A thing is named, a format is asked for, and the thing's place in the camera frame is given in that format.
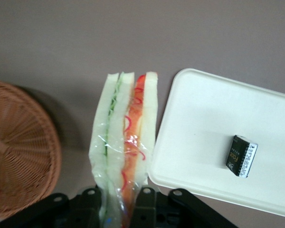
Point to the triangular sandwich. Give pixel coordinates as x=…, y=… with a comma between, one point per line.
x=114, y=133

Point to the small black wrapped box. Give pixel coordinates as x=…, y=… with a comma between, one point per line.
x=240, y=156

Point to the round brown wicker basket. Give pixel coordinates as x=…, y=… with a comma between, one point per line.
x=21, y=147

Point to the beige rectangular tray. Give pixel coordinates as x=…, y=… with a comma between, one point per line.
x=204, y=114

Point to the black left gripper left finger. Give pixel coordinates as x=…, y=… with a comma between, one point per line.
x=89, y=204

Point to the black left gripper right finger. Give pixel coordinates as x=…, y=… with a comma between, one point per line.
x=143, y=206

